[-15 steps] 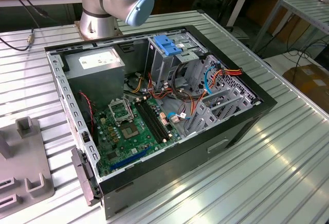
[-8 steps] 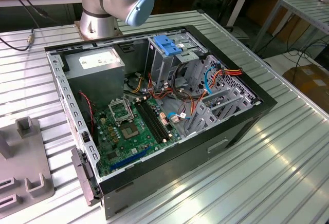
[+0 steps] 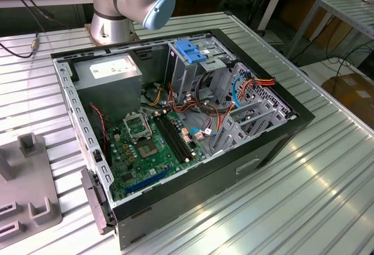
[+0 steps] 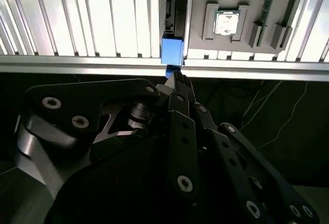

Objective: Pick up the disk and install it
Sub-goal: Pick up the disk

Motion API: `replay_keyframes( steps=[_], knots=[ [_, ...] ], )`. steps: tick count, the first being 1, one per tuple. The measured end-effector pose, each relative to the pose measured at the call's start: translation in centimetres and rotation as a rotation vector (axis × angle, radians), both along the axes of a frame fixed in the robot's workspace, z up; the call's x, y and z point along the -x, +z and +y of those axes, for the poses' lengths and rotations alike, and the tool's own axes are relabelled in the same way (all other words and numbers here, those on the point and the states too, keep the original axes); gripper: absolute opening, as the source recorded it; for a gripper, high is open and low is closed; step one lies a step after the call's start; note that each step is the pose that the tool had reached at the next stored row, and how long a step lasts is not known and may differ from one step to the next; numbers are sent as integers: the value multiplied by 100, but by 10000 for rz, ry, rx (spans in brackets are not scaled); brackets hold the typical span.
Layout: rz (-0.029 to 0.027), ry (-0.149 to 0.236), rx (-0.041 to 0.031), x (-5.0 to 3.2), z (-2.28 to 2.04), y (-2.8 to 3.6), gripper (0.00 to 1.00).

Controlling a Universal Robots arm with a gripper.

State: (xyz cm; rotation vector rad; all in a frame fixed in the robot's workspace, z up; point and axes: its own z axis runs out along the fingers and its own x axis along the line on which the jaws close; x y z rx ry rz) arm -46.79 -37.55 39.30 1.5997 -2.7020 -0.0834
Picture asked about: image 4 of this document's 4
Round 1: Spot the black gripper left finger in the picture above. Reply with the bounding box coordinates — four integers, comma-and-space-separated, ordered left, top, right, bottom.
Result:
14, 70, 200, 200

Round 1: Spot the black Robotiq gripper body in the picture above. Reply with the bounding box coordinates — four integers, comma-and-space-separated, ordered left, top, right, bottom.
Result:
46, 128, 273, 224

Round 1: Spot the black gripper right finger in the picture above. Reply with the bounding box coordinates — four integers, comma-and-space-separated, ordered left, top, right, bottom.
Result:
179, 72, 321, 224

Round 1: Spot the hard disk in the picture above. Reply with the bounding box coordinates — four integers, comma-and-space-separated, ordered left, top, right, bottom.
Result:
159, 0, 195, 79

